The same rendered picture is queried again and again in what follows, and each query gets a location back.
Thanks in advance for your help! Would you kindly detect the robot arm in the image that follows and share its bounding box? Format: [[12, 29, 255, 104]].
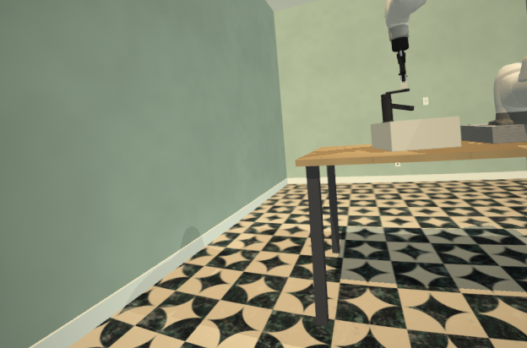
[[385, 0, 527, 125]]

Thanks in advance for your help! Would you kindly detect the white square sink basin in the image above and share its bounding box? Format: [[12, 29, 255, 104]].
[[371, 117, 461, 152]]

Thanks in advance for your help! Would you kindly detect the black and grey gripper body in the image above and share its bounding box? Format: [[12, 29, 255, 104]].
[[391, 37, 409, 52]]

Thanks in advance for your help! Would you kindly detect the black mixer tap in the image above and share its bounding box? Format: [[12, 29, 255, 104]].
[[381, 89, 414, 122]]

